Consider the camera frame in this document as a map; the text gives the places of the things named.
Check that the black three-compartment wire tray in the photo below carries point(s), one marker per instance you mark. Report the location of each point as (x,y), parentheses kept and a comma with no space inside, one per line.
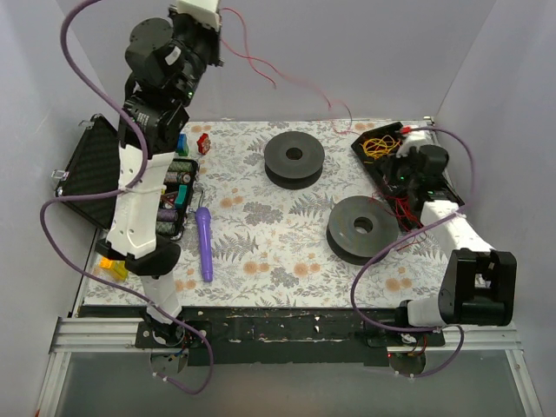
(373,147)

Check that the purple toy microphone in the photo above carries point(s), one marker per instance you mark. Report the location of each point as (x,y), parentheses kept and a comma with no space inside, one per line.
(203,220)

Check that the aluminium frame rail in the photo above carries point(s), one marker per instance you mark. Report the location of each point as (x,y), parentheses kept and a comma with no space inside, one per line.
(118,335)

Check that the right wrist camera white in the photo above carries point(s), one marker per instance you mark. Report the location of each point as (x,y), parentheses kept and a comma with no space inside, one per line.
(410,137)

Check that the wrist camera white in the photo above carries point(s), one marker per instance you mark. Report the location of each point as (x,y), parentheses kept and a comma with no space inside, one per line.
(410,137)
(205,12)

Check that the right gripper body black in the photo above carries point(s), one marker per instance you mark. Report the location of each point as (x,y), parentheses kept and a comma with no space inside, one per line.
(392,164)

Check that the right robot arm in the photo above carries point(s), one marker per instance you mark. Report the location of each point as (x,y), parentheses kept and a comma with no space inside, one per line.
(478,286)

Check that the grey cable spool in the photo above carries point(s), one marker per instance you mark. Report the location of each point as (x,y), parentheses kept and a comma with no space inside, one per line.
(294,160)
(359,228)

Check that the floral patterned table mat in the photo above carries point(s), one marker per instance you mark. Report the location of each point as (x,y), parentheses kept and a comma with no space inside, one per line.
(269,244)

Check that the black poker chip case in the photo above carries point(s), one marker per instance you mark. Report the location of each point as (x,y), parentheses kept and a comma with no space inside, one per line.
(94,168)

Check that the blue green toy block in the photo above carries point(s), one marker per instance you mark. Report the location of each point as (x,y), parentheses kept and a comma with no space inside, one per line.
(182,148)

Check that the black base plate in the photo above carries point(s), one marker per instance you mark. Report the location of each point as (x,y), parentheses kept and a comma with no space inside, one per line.
(298,335)

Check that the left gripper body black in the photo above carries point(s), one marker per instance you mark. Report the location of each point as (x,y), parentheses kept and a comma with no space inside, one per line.
(208,39)

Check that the yellow transparent block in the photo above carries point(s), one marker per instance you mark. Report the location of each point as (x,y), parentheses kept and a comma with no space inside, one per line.
(114,269)

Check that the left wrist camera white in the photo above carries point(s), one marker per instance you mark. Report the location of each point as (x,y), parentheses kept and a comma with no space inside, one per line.
(205,12)

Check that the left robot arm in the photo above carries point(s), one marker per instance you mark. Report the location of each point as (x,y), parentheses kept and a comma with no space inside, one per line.
(167,58)

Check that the red toy block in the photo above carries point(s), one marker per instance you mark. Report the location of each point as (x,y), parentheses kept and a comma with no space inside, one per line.
(203,144)

